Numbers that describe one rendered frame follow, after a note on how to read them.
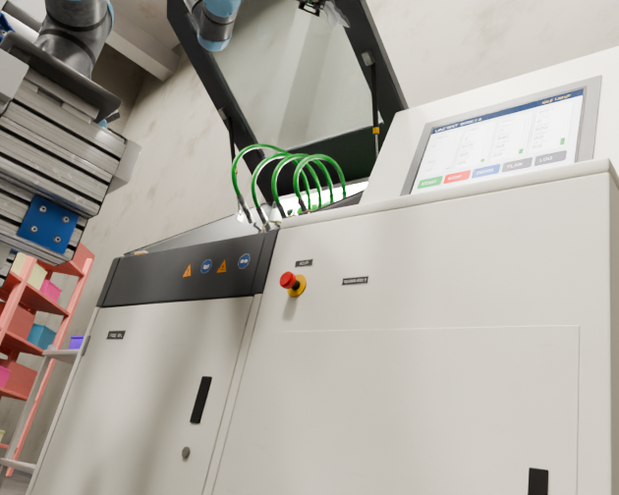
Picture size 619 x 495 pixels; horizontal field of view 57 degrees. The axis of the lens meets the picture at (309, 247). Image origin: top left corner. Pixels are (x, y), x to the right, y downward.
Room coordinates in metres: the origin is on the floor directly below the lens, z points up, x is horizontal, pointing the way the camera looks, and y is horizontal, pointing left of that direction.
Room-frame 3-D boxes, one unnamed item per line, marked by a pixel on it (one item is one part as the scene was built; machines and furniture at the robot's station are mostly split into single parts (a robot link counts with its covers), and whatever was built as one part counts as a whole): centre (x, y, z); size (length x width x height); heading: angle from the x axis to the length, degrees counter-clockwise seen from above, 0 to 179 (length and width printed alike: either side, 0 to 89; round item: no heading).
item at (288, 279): (1.13, 0.02, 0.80); 0.05 x 0.04 x 0.05; 46
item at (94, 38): (0.97, 0.58, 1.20); 0.13 x 0.12 x 0.14; 13
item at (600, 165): (1.05, -0.25, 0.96); 0.70 x 0.22 x 0.03; 46
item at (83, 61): (0.98, 0.58, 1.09); 0.15 x 0.15 x 0.10
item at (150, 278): (1.47, 0.32, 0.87); 0.62 x 0.04 x 0.16; 46
